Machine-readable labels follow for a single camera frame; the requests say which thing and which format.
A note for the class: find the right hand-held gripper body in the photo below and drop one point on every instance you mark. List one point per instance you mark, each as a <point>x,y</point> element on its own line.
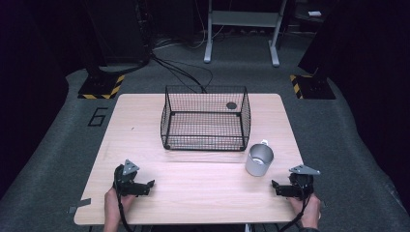
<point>299,183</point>

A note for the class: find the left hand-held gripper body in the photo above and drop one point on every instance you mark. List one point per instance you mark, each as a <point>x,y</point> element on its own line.
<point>126,180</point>

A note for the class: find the person's right hand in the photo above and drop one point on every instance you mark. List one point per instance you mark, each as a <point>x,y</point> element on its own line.
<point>308,211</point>

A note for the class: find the person's left hand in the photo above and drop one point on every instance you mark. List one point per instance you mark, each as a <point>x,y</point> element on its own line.
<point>111,206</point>

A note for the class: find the silver metal cup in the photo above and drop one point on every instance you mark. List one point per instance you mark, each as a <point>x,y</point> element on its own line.
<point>257,162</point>

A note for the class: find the grey tape strip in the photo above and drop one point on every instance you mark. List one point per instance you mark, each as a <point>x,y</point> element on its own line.
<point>80,204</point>

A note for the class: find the black yellow striped stand base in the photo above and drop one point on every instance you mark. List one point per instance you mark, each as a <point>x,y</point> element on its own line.
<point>100,87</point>
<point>314,87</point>

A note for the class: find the dark cabinet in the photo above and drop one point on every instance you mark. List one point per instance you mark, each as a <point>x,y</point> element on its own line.
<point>119,29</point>

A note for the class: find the white metal stand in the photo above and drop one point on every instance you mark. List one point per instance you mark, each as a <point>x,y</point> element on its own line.
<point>245,19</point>

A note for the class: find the small white box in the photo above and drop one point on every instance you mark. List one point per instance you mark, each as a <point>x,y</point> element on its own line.
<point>314,14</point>

